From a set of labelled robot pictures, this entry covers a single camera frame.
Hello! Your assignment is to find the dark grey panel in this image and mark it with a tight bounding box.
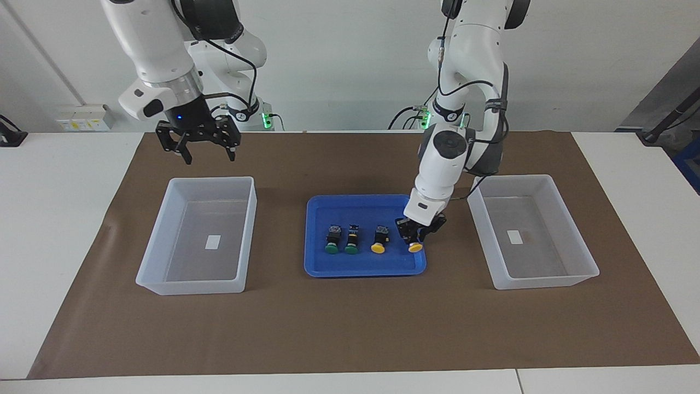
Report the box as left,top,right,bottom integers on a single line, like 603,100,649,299
617,52,700,132

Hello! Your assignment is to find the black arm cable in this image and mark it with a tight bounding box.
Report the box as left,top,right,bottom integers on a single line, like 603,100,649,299
435,0,512,200
171,0,259,126

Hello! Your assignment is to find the translucent white plastic box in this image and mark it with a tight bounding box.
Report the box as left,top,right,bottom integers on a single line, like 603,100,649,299
135,176,258,296
466,174,600,291

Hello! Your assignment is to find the white wall socket strip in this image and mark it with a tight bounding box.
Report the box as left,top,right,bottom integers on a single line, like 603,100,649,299
55,104,115,132

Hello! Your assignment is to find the blue plastic tray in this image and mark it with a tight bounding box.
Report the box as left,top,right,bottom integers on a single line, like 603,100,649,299
304,194,428,278

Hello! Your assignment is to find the black clamp mount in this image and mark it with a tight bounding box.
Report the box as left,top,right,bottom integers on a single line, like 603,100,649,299
0,115,28,147

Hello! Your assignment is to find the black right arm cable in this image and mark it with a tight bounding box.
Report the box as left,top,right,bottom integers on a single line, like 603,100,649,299
171,0,259,126

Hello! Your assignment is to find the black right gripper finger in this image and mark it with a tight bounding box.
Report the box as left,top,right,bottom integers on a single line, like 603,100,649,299
213,117,241,161
156,121,193,165

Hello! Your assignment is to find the brown table mat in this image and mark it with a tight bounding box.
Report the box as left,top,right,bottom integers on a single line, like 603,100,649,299
27,130,700,380

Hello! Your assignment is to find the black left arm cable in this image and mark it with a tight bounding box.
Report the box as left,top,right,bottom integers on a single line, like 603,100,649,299
435,0,512,200

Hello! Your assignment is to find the black stand with pole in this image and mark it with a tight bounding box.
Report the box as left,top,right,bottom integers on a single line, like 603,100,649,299
637,88,700,146

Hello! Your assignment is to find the blue crate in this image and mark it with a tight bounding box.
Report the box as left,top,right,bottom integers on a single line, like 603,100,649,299
673,150,700,195

